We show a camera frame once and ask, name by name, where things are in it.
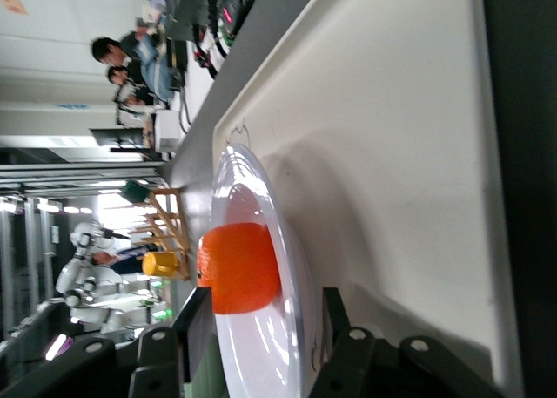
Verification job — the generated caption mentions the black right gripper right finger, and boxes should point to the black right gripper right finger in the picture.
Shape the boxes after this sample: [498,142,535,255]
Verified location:
[311,287,501,398]

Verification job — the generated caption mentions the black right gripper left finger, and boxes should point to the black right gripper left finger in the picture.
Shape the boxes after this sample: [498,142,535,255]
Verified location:
[0,287,217,398]

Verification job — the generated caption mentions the white round plate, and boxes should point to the white round plate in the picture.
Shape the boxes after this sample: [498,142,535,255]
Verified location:
[211,144,319,398]

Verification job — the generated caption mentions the orange fruit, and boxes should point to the orange fruit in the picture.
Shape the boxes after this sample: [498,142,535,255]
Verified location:
[196,222,282,315]

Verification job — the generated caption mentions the yellow cup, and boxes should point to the yellow cup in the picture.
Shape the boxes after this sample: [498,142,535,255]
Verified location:
[142,250,181,279]

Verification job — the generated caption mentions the person in blue shirt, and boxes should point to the person in blue shirt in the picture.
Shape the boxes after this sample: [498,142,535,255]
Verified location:
[91,246,151,273]

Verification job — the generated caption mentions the wooden peg rack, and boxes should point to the wooden peg rack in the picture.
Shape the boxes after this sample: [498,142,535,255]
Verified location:
[125,186,192,282]

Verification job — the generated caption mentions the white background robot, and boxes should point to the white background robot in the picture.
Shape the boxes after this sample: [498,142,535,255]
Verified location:
[55,221,131,307]

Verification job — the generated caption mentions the dark green box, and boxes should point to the dark green box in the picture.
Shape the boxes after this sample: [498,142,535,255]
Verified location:
[120,179,152,204]

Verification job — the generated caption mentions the white box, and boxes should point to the white box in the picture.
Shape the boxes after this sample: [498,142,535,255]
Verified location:
[154,109,183,153]

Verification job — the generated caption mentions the seated person dark clothes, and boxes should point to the seated person dark clothes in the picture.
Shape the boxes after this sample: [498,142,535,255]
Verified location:
[106,64,154,108]

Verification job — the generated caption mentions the black-haired person blue jacket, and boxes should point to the black-haired person blue jacket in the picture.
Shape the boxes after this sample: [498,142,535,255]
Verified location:
[91,34,176,104]

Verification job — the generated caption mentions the black electronics equipment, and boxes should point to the black electronics equipment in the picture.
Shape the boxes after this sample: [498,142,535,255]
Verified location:
[164,0,262,81]

